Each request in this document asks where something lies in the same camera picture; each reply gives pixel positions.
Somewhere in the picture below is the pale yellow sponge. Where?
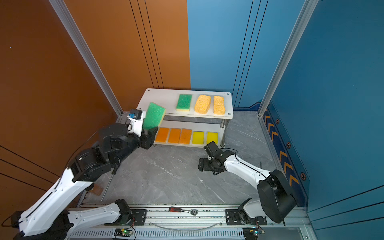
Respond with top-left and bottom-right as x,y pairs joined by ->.
155,128 -> 170,143

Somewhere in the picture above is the green sponge bottom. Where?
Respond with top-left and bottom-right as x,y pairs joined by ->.
143,103 -> 166,130

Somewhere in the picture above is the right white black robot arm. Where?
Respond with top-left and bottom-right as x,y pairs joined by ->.
198,142 -> 298,225

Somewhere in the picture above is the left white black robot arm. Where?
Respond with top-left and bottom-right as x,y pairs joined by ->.
10,124 -> 159,240

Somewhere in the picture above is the green sponge top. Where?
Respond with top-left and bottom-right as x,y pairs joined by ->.
176,94 -> 192,112

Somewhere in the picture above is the red handled ratchet wrench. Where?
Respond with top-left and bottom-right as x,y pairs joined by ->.
168,207 -> 198,216

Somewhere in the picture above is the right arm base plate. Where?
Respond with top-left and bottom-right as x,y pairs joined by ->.
225,209 -> 267,226

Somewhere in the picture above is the green sponge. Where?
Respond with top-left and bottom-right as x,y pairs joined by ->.
176,94 -> 192,112
143,103 -> 166,130

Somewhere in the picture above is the right green circuit board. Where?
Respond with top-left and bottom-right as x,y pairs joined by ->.
243,228 -> 265,240

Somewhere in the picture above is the white two-tier shelf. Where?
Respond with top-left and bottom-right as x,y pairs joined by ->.
138,89 -> 234,148

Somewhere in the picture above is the orange sponge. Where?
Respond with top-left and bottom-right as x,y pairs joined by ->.
168,129 -> 182,144
179,129 -> 193,145

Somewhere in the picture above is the green circuit board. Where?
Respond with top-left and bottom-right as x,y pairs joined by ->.
243,228 -> 265,240
114,228 -> 136,239

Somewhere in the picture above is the black yellow screwdriver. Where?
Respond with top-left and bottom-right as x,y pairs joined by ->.
101,168 -> 117,202

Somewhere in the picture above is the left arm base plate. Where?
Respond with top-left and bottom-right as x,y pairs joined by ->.
104,209 -> 148,227

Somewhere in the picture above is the tan cellulose sponge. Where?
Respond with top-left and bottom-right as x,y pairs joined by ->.
213,96 -> 226,116
194,95 -> 211,115

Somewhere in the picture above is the left green circuit board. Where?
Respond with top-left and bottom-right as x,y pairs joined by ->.
114,228 -> 136,239

